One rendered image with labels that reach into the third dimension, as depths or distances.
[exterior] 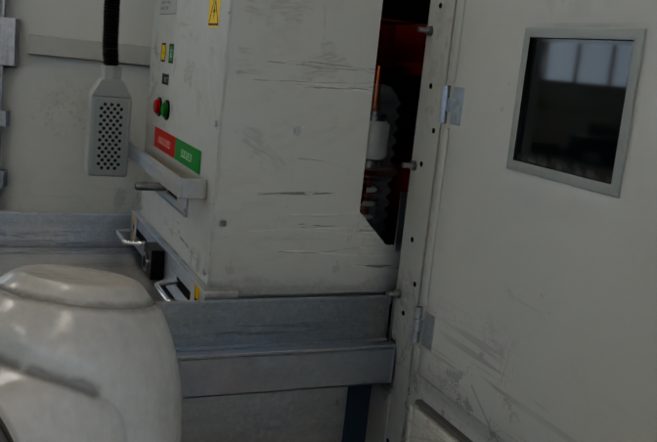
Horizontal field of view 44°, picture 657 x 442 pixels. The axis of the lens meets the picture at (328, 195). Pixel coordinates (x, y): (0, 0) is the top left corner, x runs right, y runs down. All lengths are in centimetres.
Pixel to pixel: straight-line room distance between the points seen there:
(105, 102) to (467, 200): 74
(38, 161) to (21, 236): 30
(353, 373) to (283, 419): 12
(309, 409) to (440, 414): 20
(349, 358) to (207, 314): 22
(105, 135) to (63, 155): 36
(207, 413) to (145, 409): 63
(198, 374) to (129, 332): 59
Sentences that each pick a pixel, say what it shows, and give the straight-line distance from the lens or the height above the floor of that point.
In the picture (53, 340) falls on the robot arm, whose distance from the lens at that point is 53.
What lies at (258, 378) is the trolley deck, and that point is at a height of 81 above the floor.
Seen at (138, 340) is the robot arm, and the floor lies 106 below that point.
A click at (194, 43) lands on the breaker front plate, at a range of 128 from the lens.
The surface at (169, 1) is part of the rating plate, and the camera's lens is 146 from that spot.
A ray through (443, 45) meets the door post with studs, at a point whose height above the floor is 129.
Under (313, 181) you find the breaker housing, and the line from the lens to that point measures 118.
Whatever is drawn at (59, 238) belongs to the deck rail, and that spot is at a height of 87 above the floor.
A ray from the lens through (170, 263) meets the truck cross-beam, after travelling 132.
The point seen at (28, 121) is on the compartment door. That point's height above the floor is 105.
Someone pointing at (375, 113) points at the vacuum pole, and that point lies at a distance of 127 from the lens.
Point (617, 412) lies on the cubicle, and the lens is 85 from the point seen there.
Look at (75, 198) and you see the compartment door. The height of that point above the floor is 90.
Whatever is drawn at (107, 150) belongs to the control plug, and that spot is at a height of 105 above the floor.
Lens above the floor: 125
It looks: 9 degrees down
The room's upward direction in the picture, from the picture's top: 6 degrees clockwise
